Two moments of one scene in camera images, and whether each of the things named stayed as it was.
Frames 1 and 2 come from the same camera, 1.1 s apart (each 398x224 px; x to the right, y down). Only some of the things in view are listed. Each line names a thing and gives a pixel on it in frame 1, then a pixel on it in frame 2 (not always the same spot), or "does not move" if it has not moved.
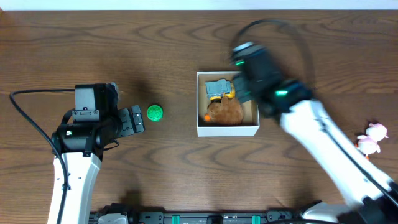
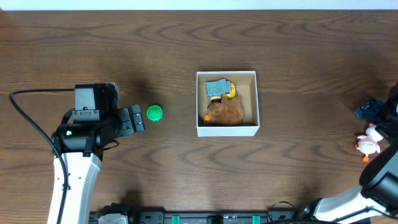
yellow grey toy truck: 216,90 does not move
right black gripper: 244,93 to 371,109
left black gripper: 125,121 does not move
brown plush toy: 229,112 does not move
